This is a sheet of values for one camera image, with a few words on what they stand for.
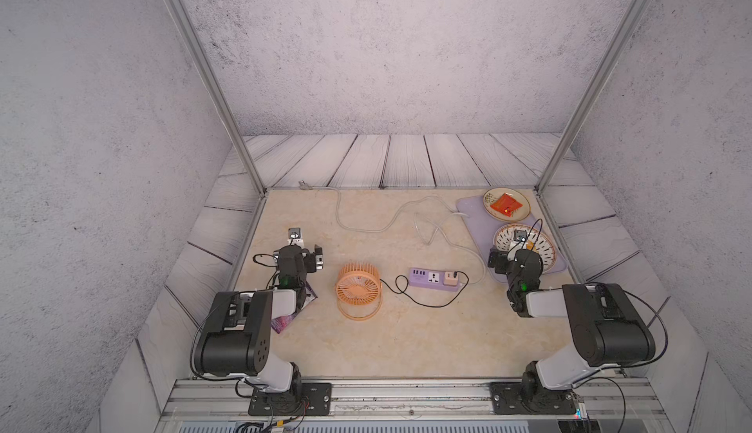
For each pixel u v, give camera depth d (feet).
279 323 2.78
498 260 2.83
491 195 3.78
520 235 2.66
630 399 2.47
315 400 2.40
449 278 2.90
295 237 2.65
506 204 3.68
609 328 1.49
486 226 3.63
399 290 3.06
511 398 2.38
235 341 1.46
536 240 3.36
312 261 2.79
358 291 2.77
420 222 3.65
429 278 3.02
